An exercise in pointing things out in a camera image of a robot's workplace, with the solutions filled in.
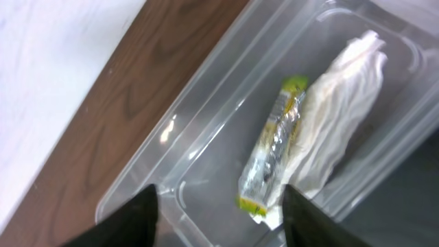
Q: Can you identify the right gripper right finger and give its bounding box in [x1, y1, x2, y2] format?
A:
[282, 185, 369, 247]

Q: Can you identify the white napkin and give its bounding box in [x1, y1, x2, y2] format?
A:
[252, 30, 387, 230]

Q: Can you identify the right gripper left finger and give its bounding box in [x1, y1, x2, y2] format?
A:
[63, 184, 158, 247]

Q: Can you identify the clear plastic bin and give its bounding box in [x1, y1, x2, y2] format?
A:
[95, 0, 438, 246]

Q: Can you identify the green snack wrapper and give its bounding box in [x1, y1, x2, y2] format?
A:
[237, 75, 308, 216]

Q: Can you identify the black waste tray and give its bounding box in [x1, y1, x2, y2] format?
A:
[342, 132, 438, 247]

